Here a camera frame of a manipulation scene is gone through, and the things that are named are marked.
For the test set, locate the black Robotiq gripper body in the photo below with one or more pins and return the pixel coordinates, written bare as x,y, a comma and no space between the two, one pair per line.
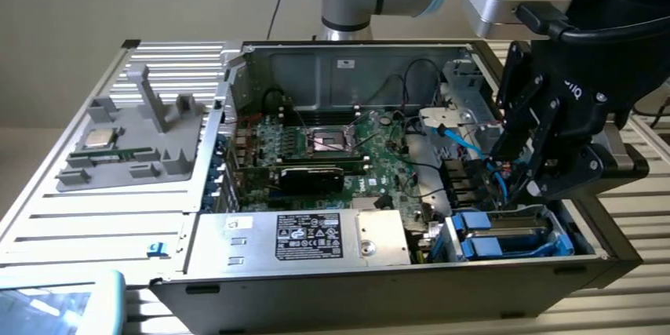
613,72

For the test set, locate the blue disk bay caddy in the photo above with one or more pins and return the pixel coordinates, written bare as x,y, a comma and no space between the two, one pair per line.
472,220
484,248

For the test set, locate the silver drive cage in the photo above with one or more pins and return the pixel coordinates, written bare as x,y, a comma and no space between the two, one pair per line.
469,88

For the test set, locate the green motherboard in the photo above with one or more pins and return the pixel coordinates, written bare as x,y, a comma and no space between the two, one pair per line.
388,170

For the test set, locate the silver chipset heat sink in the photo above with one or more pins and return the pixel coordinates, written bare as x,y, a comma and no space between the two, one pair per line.
365,203

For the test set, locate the CPU socket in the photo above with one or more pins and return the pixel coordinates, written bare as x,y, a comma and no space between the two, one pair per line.
329,139

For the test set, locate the black installed RAM stick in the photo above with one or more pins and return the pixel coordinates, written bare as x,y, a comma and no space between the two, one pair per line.
325,160

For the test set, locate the black graphics card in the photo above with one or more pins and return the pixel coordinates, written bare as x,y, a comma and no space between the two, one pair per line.
311,181

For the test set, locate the open black PC case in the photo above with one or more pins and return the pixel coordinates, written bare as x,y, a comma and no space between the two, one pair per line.
366,296

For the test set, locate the silver power supply unit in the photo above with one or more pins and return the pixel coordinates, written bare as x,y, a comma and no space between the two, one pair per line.
251,245

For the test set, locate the grey parts rack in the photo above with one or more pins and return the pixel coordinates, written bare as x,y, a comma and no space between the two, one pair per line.
131,170

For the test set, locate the small blue clip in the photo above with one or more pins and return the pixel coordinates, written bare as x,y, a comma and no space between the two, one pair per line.
157,249

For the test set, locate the green RAM stick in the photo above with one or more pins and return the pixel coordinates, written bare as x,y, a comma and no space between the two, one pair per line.
113,152

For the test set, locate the silver CPU chip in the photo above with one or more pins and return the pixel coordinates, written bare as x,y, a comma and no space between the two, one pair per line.
102,139

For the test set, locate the teach pendant with blue rim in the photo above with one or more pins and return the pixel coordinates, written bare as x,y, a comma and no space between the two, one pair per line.
107,299

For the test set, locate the white plastic connector bracket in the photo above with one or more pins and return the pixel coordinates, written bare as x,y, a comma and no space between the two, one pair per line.
445,117

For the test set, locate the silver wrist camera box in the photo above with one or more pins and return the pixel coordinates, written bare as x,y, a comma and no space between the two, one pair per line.
492,1

